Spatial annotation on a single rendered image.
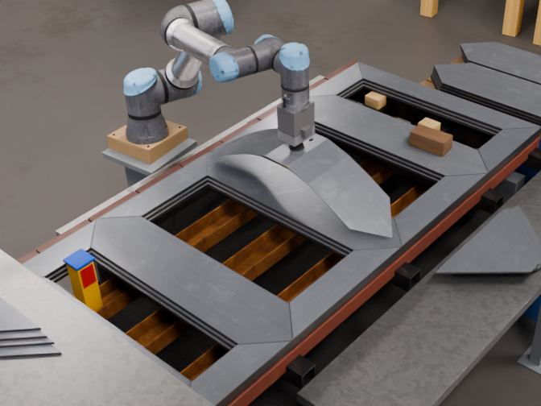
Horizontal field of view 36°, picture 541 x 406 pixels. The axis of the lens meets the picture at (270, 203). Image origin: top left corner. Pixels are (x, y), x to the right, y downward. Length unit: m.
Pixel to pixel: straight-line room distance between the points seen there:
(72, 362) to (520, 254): 1.24
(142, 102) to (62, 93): 2.09
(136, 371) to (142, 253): 0.65
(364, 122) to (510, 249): 0.70
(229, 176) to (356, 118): 0.52
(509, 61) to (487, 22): 2.37
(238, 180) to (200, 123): 1.96
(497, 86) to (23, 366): 1.91
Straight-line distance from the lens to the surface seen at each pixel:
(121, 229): 2.37
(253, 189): 2.46
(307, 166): 2.27
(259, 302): 2.09
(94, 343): 1.76
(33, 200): 4.07
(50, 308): 1.86
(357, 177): 2.30
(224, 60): 2.18
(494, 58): 3.20
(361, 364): 2.07
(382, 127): 2.74
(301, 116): 2.24
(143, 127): 2.91
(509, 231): 2.43
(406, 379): 2.04
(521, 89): 3.01
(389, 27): 5.42
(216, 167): 2.57
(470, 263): 2.31
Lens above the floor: 2.27
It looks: 37 degrees down
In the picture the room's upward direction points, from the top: 3 degrees counter-clockwise
